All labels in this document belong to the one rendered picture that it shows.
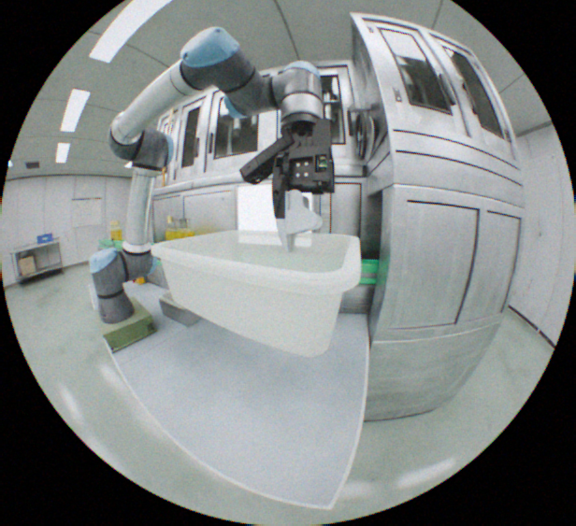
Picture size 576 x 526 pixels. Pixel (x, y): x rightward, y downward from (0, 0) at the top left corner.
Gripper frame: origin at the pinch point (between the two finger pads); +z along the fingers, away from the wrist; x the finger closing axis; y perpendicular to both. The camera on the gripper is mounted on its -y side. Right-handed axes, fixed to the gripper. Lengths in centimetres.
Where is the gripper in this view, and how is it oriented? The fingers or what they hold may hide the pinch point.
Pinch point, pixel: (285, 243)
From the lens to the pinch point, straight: 26.3
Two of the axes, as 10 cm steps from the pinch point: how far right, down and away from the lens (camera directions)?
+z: -0.4, 10.0, 0.4
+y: 9.3, 0.5, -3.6
